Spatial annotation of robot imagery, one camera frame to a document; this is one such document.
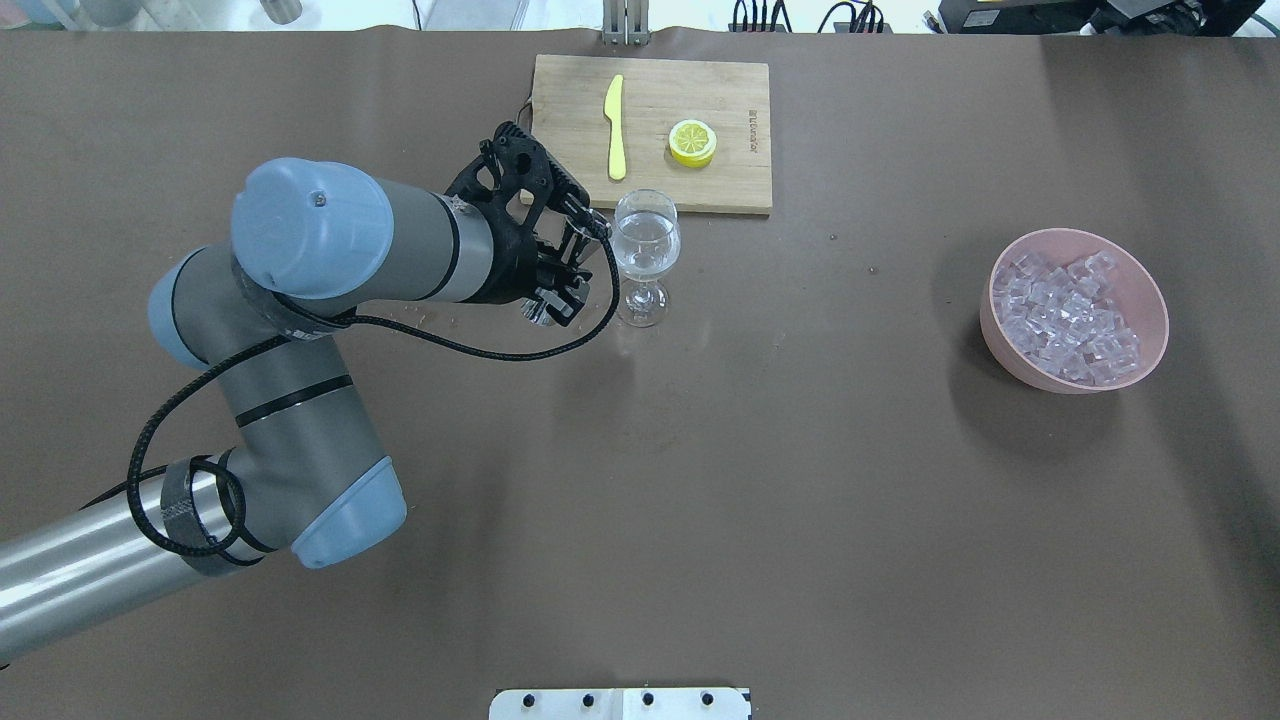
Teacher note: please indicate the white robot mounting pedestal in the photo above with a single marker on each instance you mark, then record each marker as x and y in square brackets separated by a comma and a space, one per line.
[692, 702]

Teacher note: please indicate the yellow plastic knife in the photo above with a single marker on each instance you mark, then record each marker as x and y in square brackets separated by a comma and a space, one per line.
[613, 112]

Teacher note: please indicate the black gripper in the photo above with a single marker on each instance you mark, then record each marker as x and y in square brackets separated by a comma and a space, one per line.
[510, 265]

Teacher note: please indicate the clear wine glass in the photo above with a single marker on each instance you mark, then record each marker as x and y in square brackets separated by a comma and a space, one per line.
[647, 243]

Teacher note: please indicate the yellow lemon slice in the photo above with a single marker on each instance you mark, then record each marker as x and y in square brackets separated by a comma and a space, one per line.
[692, 143]

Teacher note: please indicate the bamboo cutting board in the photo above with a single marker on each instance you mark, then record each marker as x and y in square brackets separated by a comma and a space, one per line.
[732, 97]

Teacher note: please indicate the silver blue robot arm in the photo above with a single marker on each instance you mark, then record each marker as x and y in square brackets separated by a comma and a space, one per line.
[270, 447]

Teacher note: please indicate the pink bowl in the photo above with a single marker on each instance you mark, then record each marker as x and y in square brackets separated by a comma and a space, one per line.
[1136, 294]

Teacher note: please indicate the steel double jigger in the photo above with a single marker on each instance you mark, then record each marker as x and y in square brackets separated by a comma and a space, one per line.
[536, 311]

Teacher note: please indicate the aluminium frame post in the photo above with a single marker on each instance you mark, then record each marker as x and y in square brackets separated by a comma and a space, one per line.
[626, 23]

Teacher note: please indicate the clear ice cubes pile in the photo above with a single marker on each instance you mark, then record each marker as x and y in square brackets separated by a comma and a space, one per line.
[1064, 319]

